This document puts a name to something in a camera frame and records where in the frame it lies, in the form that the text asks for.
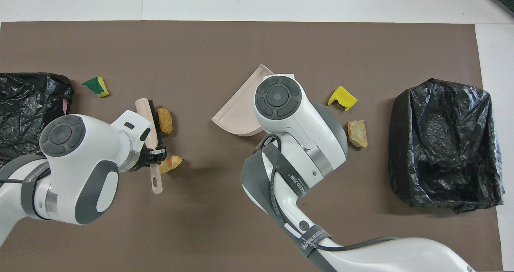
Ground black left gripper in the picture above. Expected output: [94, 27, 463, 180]
[133, 147, 167, 172]

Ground striped croissant toy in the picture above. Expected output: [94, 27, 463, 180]
[159, 155, 183, 174]

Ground brown bread roll toy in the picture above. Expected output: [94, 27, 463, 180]
[157, 107, 173, 135]

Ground beige hand brush black bristles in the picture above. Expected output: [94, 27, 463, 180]
[135, 98, 166, 195]

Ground beige plastic dustpan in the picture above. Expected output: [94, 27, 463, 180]
[212, 64, 277, 137]

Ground green and yellow sponge piece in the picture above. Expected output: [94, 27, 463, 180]
[82, 76, 110, 98]

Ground flat black bagged bin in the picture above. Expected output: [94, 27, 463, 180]
[0, 72, 74, 168]

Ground deep black bagged bin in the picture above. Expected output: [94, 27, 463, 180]
[388, 78, 505, 214]

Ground brown table mat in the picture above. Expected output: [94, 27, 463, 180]
[0, 21, 504, 272]

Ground beige bread chunk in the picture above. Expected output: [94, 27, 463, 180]
[347, 120, 368, 148]

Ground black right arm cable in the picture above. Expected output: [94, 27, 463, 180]
[257, 134, 398, 252]

